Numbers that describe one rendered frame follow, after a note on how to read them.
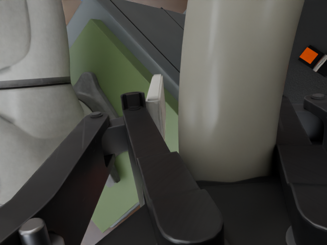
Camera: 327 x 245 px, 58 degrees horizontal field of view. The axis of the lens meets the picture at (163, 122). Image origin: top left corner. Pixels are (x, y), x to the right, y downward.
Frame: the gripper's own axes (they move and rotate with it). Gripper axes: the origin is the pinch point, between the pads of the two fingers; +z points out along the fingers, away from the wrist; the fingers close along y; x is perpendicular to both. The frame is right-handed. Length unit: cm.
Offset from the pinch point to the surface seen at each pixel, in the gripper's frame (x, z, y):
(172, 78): -6.3, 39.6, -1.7
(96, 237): -125, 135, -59
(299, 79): -24, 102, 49
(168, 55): -2.9, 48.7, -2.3
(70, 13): 11, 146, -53
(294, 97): -31, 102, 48
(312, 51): -13, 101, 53
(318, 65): -18, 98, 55
